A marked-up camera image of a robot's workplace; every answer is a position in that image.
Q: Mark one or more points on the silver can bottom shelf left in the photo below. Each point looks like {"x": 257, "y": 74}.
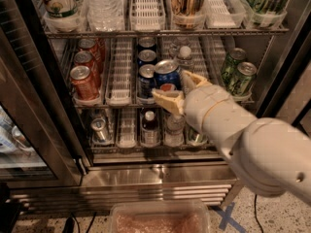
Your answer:
{"x": 100, "y": 129}

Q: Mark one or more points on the white empty shelf tray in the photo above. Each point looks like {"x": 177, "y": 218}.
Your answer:
{"x": 118, "y": 89}

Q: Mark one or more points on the front green soda can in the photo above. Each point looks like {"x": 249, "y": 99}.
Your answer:
{"x": 242, "y": 79}

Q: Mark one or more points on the white empty tray right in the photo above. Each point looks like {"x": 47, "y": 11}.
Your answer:
{"x": 208, "y": 54}

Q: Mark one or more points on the clear plastic bin foreground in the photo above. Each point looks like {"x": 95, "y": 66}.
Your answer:
{"x": 172, "y": 216}

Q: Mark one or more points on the rear green soda can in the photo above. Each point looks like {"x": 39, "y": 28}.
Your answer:
{"x": 232, "y": 59}

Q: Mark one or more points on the water bottle bottom shelf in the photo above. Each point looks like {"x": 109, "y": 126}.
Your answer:
{"x": 174, "y": 131}

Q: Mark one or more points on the dark drink bottle bottom shelf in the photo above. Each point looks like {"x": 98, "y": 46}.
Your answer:
{"x": 150, "y": 134}

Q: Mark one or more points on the orange patterned can top shelf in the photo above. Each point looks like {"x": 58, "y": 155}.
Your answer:
{"x": 188, "y": 14}

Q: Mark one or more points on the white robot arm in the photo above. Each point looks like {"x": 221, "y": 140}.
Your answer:
{"x": 268, "y": 155}

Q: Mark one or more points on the large clear bottle top shelf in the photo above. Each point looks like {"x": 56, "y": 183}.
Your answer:
{"x": 105, "y": 15}

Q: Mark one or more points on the red soda can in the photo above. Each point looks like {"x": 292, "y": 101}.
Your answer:
{"x": 86, "y": 58}
{"x": 84, "y": 83}
{"x": 92, "y": 46}

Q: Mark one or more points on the green soda can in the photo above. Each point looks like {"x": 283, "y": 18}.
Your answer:
{"x": 242, "y": 79}
{"x": 232, "y": 59}

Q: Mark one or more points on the front red soda can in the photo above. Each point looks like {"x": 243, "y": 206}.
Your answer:
{"x": 84, "y": 83}

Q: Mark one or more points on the clear water bottle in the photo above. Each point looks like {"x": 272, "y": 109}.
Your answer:
{"x": 184, "y": 58}
{"x": 176, "y": 44}

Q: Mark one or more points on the rear clear water bottle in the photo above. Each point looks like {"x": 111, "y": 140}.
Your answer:
{"x": 176, "y": 44}

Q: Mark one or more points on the rear red soda can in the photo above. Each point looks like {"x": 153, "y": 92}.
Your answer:
{"x": 92, "y": 46}

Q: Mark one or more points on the front clear water bottle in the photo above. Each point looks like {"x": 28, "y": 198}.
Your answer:
{"x": 184, "y": 58}

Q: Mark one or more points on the glass fridge door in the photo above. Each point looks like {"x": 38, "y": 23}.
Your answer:
{"x": 33, "y": 95}

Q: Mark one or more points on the stainless steel fridge cabinet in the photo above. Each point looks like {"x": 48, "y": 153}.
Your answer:
{"x": 113, "y": 175}

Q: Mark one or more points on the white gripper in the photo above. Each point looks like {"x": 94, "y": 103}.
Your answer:
{"x": 198, "y": 105}

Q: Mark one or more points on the green can bottom shelf middle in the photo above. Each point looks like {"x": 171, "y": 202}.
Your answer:
{"x": 196, "y": 138}

